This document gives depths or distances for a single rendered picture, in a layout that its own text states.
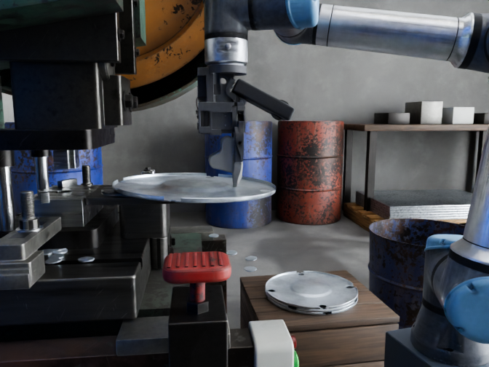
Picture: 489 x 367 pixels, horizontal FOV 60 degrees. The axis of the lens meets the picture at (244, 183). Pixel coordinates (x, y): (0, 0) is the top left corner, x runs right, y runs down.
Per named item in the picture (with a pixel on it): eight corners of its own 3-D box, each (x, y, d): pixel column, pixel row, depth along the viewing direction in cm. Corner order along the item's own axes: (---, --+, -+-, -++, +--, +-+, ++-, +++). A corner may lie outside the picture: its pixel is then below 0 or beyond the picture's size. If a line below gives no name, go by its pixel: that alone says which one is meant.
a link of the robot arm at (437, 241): (476, 290, 89) (482, 228, 87) (501, 320, 76) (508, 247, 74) (416, 285, 92) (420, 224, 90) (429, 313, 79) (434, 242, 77)
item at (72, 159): (81, 166, 76) (80, 145, 76) (73, 169, 71) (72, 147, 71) (62, 166, 76) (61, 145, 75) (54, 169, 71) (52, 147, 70)
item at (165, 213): (231, 245, 86) (231, 180, 84) (238, 269, 73) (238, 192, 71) (105, 250, 84) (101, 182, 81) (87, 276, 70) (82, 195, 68)
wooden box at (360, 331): (342, 356, 163) (346, 269, 157) (393, 427, 126) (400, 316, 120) (239, 367, 156) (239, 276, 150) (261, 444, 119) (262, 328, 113)
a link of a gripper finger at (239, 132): (231, 160, 77) (231, 111, 76) (241, 160, 77) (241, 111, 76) (233, 163, 72) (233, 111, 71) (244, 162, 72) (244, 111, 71)
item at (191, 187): (269, 208, 61) (270, 203, 61) (79, 196, 64) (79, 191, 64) (279, 180, 89) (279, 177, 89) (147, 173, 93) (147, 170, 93)
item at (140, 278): (162, 230, 100) (161, 205, 99) (137, 320, 56) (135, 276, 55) (28, 234, 97) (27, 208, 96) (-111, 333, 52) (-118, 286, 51)
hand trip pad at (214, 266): (228, 312, 49) (228, 248, 48) (232, 338, 43) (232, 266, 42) (167, 315, 48) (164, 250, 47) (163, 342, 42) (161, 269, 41)
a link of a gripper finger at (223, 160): (209, 187, 77) (208, 136, 76) (241, 186, 78) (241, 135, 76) (209, 190, 74) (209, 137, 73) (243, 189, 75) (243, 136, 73)
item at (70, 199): (103, 207, 83) (102, 183, 82) (84, 226, 68) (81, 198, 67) (55, 208, 82) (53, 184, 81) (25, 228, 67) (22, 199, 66)
